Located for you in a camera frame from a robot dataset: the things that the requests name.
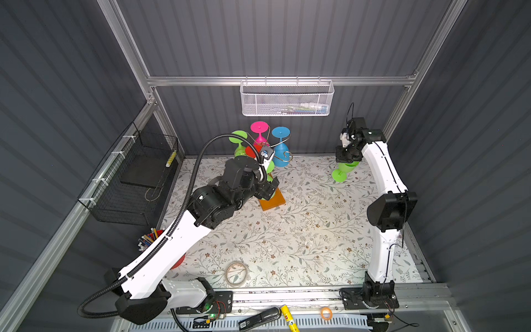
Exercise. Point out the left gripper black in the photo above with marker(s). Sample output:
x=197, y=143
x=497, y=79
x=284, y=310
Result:
x=267, y=189

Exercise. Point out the clear tape roll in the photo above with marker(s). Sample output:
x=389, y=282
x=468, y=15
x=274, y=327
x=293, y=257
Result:
x=236, y=274

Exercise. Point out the blue wine glass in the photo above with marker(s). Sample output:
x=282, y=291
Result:
x=282, y=156

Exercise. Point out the green wine glass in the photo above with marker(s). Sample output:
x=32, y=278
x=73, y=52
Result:
x=344, y=169
x=271, y=167
x=240, y=149

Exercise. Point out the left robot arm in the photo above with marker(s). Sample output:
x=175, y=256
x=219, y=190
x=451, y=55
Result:
x=145, y=293

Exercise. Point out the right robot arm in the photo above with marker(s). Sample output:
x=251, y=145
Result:
x=387, y=214

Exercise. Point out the pink wine glass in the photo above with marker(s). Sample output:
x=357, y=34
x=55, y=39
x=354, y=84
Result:
x=259, y=128

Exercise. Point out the black stapler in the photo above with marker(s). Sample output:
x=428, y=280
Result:
x=260, y=319

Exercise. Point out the red wine glass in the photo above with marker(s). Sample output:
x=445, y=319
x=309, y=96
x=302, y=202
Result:
x=252, y=151

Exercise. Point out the black wire wall basket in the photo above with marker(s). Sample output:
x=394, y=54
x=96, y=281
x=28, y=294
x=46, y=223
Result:
x=133, y=189

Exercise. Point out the white mesh wall basket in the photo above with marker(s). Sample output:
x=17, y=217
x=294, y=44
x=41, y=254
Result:
x=286, y=98

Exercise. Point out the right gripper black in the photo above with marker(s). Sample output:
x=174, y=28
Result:
x=346, y=153

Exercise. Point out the gold wire wine glass rack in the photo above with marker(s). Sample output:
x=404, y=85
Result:
x=270, y=195

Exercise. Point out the red pencil cup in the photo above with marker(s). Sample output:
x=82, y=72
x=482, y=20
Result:
x=147, y=240

